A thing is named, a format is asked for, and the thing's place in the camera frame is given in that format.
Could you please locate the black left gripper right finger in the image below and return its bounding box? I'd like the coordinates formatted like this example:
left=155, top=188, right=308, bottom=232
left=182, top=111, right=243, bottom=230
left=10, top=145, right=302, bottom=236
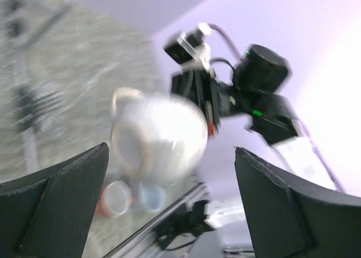
left=235, top=148, right=360, bottom=258

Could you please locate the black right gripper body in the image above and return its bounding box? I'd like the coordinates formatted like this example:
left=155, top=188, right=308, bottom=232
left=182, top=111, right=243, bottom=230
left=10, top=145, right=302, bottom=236
left=170, top=69, right=240, bottom=137

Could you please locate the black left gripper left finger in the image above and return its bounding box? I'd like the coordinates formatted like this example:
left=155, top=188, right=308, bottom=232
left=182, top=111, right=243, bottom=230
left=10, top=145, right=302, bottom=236
left=1, top=143, right=109, bottom=258

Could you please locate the beige speckled round mug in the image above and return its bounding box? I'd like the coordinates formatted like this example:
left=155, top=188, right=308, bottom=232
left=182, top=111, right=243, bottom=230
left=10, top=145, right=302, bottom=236
left=110, top=87, right=208, bottom=185

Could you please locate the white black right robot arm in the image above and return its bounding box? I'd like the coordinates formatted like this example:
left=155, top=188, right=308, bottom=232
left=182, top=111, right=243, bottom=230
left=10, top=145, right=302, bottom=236
left=165, top=44, right=343, bottom=192

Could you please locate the pink white mug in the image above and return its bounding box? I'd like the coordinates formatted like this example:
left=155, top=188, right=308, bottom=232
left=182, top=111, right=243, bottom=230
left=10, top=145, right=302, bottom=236
left=95, top=181, right=133, bottom=218

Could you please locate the light blue mug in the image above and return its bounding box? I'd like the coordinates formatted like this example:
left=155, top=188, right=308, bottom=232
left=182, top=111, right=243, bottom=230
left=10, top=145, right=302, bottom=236
left=138, top=183, right=166, bottom=213

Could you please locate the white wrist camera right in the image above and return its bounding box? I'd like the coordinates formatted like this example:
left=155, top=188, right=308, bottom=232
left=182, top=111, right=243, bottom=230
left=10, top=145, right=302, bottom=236
left=163, top=23, right=212, bottom=71

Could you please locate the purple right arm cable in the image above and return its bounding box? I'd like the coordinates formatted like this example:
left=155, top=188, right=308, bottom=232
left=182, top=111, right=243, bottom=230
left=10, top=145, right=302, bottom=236
left=207, top=23, right=346, bottom=193

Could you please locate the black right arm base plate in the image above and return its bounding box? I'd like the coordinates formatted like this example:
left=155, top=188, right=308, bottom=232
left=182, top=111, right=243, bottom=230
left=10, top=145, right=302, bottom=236
left=153, top=200, right=215, bottom=251

